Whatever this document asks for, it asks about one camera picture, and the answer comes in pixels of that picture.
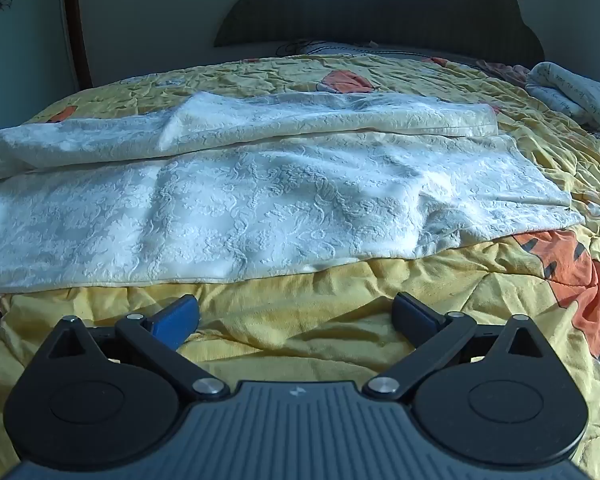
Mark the patterned bed sheet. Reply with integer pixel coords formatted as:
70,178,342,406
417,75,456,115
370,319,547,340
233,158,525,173
475,59,600,157

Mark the yellow printed quilt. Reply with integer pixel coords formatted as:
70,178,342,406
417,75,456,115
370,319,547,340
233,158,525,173
0,54,600,480

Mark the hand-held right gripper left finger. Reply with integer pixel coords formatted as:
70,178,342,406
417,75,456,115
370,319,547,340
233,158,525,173
45,294,232,402

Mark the dark padded headboard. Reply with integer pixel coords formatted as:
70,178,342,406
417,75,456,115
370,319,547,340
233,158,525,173
212,0,546,57

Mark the folded light blue cloth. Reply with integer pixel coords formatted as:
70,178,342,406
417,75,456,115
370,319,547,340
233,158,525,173
525,61,600,131

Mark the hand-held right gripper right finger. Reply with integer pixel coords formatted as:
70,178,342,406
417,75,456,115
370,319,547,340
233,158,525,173
362,291,554,402

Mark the brown wooden door frame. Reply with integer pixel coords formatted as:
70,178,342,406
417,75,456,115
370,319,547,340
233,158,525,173
60,0,94,89

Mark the white towel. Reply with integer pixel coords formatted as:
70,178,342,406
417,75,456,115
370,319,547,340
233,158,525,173
0,91,586,295

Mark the dark patterned pillow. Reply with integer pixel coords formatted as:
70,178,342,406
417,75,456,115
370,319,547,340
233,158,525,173
275,38,481,62

